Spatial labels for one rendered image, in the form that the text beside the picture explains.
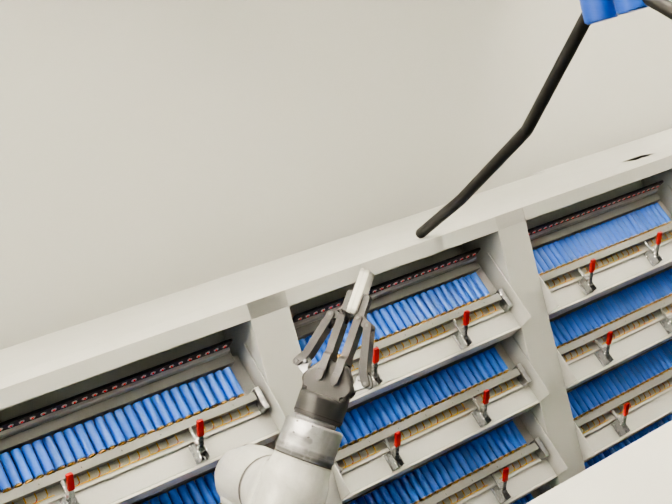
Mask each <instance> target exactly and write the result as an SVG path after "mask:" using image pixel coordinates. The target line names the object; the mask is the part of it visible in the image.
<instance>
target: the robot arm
mask: <svg viewBox="0 0 672 504"><path fill-rule="evenodd" d="M374 276H375V275H374V274H373V273H372V272H371V271H370V270H368V269H364V268H361V269H360V272H359V275H358V278H357V281H356V284H355V287H354V289H353V291H352V290H348V291H347V293H346V296H345V299H344V301H343V304H342V307H341V308H340V309H338V310H336V311H332V310H329V311H327V313H326V314H325V316H324V318H323V319H322V321H321V322H320V324H319V326H318V327H317V329H316V330H315V332H314V334H313V335H312V337H311V338H310V340H309V342H308V343H307V345H306V346H305V348H304V350H303V351H302V352H301V353H299V354H298V355H297V356H296V357H295V358H294V359H293V363H294V364H295V365H297V366H298V367H299V369H300V370H301V371H302V373H303V375H302V381H303V384H302V388H301V390H300V392H299V395H298V398H297V401H296V404H295V407H294V410H295V411H294V412H296V416H295V417H294V416H292V415H287V416H286V418H285V421H284V424H283V426H282V429H281V432H280V435H279V438H278V441H277V442H276V444H275V449H274V450H273V449H271V448H268V447H265V446H262V445H257V444H246V445H243V446H240V447H237V448H234V449H230V450H228V451H227V452H226V453H225V454H224V455H223V456H222V457H221V459H220V460H219V462H218V464H217V466H216V469H215V486H216V490H217V492H218V494H219V496H220V497H221V498H220V500H221V503H222V504H325V503H326V499H327V495H328V491H329V479H330V474H331V470H332V469H331V468H332V467H333V465H334V463H335V462H334V461H335V458H336V455H337V452H338V449H339V446H340V443H341V440H342V437H343V435H342V434H341V433H340V432H337V431H335V430H336V428H337V427H340V426H341V425H342V423H343V420H344V417H345V414H346V411H347V408H348V405H349V402H350V400H351V399H352V398H353V397H354V396H355V394H356V392H357V391H361V390H364V389H368V390H371V389H372V388H373V381H372V377H371V367H372V357H373V347H374V338H375V326H374V325H373V324H372V323H370V322H369V321H368V320H367V314H368V311H369V308H370V305H371V302H372V297H371V296H369V295H368V294H369V291H370V288H371V285H372V282H373V279H374ZM350 314H351V315H353V316H354V319H353V321H352V324H351V327H350V330H349V333H348V336H347V339H346V341H345V344H344V347H343V350H342V353H341V356H340V357H339V358H338V361H337V355H338V352H339V349H340V346H341V343H342V340H343V338H344V335H345V332H346V329H347V326H348V323H349V320H350V317H351V316H350ZM333 326H334V327H333ZM332 328H333V329H332ZM331 330H332V332H331V335H330V338H329V341H328V344H327V347H326V350H325V351H324V352H323V355H322V358H321V360H320V361H318V362H317V363H316V364H314V365H313V366H312V367H310V366H311V364H312V361H311V360H312V359H313V358H314V357H315V355H316V354H317V352H318V351H319V349H320V347H321V346H322V344H323V343H324V341H325V339H326V338H327V336H328V335H329V333H330V331H331ZM362 332H363V333H362ZM361 335H362V342H361V352H360V361H359V376H357V377H356V382H355V384H354V380H353V377H352V373H351V367H352V364H353V358H354V355H355V352H356V349H357V346H358V344H359V341H360V338H361ZM336 361H337V362H336Z"/></svg>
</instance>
